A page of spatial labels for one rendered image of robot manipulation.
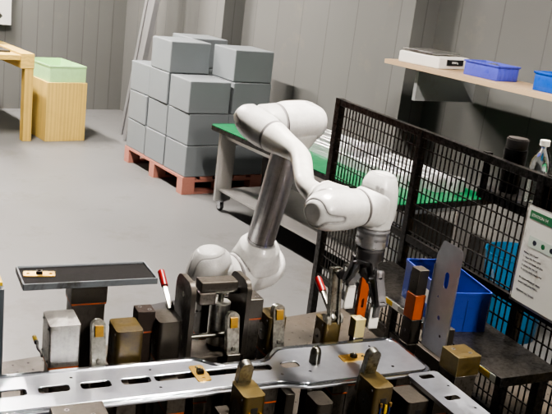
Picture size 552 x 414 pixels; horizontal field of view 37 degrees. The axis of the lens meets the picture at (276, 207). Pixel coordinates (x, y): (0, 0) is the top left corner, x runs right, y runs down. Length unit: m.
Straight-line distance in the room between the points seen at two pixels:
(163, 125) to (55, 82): 1.76
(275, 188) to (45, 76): 6.69
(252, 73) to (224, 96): 0.35
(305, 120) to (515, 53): 3.56
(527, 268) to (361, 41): 4.85
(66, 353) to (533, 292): 1.36
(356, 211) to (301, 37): 5.90
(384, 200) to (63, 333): 0.89
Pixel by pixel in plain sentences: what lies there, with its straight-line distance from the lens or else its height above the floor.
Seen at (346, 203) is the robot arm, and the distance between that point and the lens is 2.11.
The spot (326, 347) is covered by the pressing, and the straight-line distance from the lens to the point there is 2.46.
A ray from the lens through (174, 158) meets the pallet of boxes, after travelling 7.70.
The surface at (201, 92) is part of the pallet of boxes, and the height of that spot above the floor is 0.94.
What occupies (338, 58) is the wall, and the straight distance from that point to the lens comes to 7.48.
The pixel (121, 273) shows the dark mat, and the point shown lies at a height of 1.16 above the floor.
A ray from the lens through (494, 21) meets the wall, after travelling 6.22.
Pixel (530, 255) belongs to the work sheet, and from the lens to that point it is 2.61.
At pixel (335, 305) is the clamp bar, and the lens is 2.49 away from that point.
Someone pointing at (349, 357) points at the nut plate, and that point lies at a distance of 2.41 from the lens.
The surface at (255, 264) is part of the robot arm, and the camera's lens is 2.93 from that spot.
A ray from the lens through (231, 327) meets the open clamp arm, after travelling 2.34.
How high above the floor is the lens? 2.02
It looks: 16 degrees down
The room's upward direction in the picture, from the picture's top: 7 degrees clockwise
